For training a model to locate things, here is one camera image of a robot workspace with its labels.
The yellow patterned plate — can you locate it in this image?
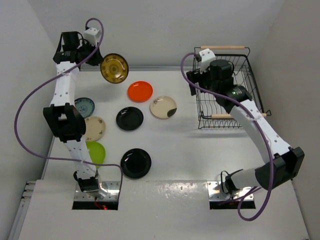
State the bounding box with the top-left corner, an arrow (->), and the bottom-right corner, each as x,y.
100,53 -> 129,84

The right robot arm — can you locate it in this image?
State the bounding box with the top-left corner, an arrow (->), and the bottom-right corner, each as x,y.
186,59 -> 305,194

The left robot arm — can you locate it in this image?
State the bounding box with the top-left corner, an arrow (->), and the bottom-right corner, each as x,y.
43,28 -> 103,198

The blue floral plate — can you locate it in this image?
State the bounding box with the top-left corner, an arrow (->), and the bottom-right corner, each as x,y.
74,97 -> 95,119

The cream plate black blotch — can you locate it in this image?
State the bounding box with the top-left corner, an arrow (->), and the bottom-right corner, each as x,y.
149,95 -> 178,120

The orange plate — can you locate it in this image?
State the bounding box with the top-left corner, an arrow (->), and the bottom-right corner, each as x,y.
127,81 -> 153,103

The black plate centre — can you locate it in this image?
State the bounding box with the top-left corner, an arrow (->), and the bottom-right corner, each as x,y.
116,106 -> 144,132

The cream plate with calligraphy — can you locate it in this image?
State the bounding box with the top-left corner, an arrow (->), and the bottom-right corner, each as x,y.
84,116 -> 106,142

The lime green plate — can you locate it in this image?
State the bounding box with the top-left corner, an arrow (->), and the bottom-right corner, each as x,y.
85,141 -> 106,164

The black plate near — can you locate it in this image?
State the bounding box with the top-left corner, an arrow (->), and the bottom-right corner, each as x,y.
120,148 -> 152,180

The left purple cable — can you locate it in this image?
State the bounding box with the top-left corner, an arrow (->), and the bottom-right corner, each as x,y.
13,17 -> 124,198

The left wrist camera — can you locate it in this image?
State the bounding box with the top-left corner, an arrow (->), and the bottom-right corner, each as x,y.
83,27 -> 102,47

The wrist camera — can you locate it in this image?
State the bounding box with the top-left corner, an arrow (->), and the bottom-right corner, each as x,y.
199,48 -> 217,74
83,27 -> 102,47

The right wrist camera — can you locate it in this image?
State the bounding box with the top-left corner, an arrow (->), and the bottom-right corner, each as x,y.
199,48 -> 217,74

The black wire dish rack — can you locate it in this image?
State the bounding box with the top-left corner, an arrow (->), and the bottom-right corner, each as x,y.
192,46 -> 272,129

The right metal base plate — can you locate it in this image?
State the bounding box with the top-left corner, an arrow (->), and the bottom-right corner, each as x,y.
207,180 -> 252,202

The metal base plate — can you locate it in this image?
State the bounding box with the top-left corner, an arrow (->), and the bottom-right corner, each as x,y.
73,181 -> 120,202
207,180 -> 252,202

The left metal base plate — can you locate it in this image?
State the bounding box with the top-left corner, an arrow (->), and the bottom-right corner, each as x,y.
73,181 -> 120,202

